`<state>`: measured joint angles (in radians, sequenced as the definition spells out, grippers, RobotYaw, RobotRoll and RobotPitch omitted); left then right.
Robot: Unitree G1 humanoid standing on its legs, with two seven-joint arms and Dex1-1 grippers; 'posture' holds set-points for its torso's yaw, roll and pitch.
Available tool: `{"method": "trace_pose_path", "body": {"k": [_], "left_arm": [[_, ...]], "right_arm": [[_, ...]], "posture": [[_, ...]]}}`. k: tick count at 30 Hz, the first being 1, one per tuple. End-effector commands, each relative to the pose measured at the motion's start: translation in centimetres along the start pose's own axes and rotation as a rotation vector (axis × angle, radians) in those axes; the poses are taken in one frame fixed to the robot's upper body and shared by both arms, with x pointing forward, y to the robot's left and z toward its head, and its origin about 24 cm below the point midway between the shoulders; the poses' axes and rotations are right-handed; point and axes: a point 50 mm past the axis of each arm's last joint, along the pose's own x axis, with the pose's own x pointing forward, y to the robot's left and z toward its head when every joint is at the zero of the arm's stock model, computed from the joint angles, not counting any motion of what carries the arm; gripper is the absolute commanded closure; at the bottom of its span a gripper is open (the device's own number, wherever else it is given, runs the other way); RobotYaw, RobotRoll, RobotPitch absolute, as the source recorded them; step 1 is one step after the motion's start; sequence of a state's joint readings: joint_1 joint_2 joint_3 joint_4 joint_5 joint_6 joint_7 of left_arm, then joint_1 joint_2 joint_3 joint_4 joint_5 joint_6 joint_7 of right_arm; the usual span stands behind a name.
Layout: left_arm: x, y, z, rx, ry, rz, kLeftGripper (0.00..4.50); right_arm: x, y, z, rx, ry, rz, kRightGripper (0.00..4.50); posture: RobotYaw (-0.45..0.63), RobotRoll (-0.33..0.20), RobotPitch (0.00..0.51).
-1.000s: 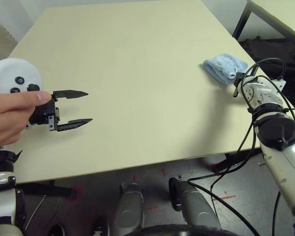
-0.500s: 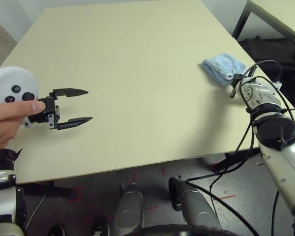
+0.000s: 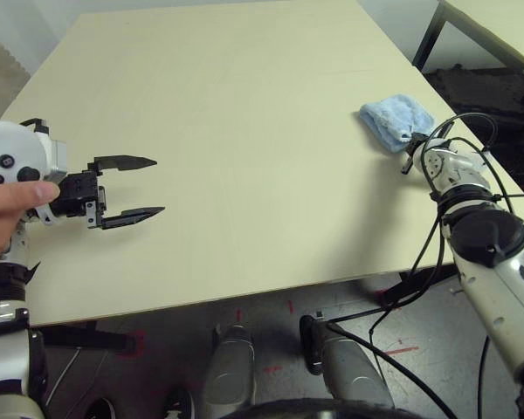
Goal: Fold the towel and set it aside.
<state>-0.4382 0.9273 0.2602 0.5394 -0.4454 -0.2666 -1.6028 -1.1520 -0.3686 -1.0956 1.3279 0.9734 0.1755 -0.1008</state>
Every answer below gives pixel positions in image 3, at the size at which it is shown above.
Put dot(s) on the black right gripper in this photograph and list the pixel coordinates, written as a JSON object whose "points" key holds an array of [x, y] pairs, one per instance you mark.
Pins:
{"points": [[412, 146]]}

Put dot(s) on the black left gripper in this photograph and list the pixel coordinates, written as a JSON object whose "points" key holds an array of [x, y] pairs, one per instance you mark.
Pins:
{"points": [[80, 196]]}

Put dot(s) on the blue terry towel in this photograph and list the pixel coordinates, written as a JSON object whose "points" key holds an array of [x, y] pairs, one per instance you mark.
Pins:
{"points": [[393, 118]]}

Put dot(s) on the white handheld controller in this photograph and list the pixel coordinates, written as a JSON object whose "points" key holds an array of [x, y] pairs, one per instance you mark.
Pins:
{"points": [[8, 139]]}

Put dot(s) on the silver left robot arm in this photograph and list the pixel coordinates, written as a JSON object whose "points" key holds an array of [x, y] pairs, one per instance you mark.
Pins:
{"points": [[4, 349]]}

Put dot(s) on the bare person hand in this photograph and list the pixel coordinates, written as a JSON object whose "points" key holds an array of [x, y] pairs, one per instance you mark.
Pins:
{"points": [[4, 209]]}

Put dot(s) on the black table base bar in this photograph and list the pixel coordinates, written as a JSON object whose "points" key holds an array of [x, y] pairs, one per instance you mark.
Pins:
{"points": [[410, 288], [87, 338]]}

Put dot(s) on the beige curtain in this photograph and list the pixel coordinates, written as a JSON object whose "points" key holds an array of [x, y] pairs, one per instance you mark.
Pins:
{"points": [[0, 78]]}

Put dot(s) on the long red tape line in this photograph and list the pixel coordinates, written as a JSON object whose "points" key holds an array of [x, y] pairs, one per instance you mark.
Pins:
{"points": [[401, 350]]}

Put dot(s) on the grey robot left leg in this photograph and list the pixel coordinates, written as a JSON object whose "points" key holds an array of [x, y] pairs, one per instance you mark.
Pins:
{"points": [[229, 371]]}

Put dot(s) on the grey robot leg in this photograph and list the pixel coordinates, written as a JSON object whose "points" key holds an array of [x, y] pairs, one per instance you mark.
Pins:
{"points": [[229, 371], [345, 371]]}

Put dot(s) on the grey robot right leg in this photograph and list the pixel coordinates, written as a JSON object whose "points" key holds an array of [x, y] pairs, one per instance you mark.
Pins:
{"points": [[345, 371]]}

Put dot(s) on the side table with black frame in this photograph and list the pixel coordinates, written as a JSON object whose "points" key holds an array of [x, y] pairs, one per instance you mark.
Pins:
{"points": [[506, 17]]}

